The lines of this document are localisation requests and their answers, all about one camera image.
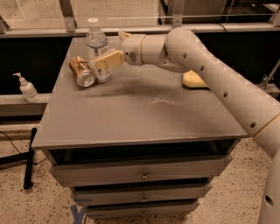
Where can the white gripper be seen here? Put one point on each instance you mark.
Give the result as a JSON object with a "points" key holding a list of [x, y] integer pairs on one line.
{"points": [[131, 49]]}

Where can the clear blue-label plastic bottle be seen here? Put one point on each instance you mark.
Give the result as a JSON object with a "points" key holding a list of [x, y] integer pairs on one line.
{"points": [[97, 45]]}

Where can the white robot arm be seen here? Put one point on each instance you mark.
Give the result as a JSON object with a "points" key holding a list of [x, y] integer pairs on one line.
{"points": [[256, 111]]}

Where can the orange soda can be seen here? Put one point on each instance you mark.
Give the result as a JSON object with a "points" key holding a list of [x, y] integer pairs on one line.
{"points": [[82, 72]]}

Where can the white pump dispenser bottle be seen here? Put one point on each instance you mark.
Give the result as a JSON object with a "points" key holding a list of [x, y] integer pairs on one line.
{"points": [[28, 90]]}

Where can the grey metal railing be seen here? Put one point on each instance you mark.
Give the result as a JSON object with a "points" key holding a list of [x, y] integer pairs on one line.
{"points": [[46, 18]]}

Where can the yellow sponge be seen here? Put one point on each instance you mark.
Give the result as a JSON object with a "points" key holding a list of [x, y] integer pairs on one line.
{"points": [[192, 80]]}

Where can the grey drawer cabinet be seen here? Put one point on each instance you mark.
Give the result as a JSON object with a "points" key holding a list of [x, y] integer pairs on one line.
{"points": [[143, 113]]}

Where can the top grey drawer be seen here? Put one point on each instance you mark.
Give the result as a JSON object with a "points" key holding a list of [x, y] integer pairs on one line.
{"points": [[133, 171]]}

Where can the grey drawer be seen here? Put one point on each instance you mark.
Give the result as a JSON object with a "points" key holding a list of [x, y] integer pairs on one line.
{"points": [[133, 171], [141, 194], [142, 209]]}

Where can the middle grey drawer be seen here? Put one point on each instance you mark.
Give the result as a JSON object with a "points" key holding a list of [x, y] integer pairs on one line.
{"points": [[141, 194]]}

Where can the black stick tool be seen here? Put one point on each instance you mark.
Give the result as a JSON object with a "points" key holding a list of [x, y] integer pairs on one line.
{"points": [[29, 163]]}

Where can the bottom grey drawer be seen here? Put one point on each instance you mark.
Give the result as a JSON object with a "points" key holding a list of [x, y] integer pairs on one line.
{"points": [[142, 209]]}

